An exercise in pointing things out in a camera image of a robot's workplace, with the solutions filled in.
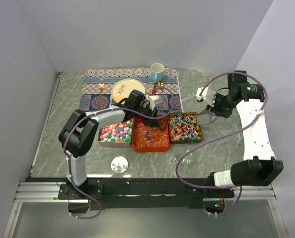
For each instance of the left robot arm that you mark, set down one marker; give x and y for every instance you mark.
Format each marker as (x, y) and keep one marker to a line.
(79, 132)

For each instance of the gold tin of lollipops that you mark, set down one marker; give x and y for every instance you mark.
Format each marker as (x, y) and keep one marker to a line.
(184, 128)

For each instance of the clear jar lid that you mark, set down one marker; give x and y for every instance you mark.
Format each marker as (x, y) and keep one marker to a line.
(119, 165)

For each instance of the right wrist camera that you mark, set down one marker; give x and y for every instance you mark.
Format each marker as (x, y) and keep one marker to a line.
(206, 94)

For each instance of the orange tin of lollipops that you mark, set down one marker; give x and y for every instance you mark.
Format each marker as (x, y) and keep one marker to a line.
(147, 139)

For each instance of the patterned blue placemat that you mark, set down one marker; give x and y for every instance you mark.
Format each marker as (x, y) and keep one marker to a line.
(90, 87)

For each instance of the silver tin of star candies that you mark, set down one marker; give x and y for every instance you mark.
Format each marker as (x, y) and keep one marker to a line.
(116, 135)

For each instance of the gold spoon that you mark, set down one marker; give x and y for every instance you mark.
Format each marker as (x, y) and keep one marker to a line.
(161, 85)

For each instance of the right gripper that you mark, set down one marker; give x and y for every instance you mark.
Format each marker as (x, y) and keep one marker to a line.
(215, 109)

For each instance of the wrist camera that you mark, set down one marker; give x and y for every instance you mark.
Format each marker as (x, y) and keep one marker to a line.
(154, 100)
(206, 94)

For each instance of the cream and orange plate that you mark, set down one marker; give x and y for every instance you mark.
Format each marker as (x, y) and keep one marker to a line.
(123, 88)

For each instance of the blue mug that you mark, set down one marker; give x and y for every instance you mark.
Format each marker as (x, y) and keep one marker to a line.
(157, 72)

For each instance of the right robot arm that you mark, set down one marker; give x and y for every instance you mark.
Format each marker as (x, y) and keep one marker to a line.
(259, 166)

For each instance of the gold fork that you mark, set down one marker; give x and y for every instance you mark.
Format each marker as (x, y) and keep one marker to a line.
(101, 88)

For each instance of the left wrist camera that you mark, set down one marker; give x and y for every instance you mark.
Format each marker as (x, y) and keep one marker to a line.
(154, 100)

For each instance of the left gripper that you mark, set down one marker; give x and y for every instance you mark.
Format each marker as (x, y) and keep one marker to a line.
(151, 122)

